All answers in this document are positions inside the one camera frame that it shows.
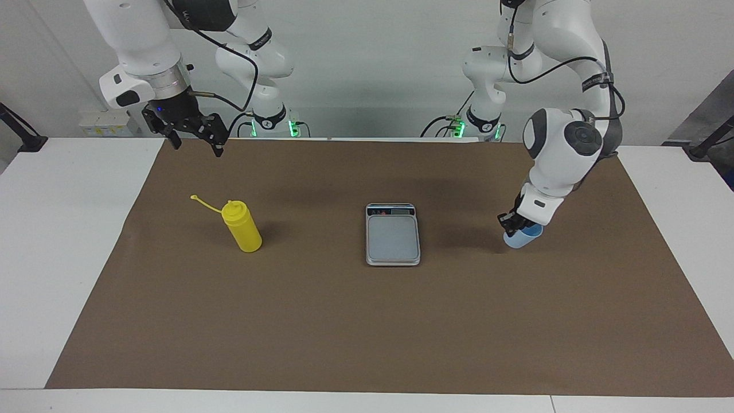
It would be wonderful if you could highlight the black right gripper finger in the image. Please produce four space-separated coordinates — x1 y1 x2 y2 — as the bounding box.
195 113 228 158
142 109 183 151

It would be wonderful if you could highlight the light blue plastic cup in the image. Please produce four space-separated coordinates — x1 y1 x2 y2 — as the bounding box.
503 224 544 250

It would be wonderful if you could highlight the yellow squeeze bottle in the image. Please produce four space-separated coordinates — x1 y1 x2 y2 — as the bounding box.
190 194 263 253

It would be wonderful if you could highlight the silver digital kitchen scale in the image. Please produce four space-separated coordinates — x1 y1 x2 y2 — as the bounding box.
365 202 421 267

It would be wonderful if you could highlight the black stand foot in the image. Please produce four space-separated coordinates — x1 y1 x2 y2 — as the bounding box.
688 115 734 160
0 102 48 153

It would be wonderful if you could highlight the brown table mat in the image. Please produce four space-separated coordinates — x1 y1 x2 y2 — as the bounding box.
45 138 734 398

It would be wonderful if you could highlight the black base cable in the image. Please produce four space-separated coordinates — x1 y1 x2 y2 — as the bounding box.
420 92 477 138
227 112 256 138

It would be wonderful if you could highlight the white wall socket box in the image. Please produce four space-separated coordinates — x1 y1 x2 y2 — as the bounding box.
79 110 141 137

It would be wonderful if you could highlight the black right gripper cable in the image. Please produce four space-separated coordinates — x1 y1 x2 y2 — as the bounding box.
163 0 260 115

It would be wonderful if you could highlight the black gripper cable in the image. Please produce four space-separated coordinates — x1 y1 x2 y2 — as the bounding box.
505 0 627 124
163 0 260 115

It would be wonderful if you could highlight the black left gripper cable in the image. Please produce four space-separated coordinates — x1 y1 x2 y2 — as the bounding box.
505 0 627 124

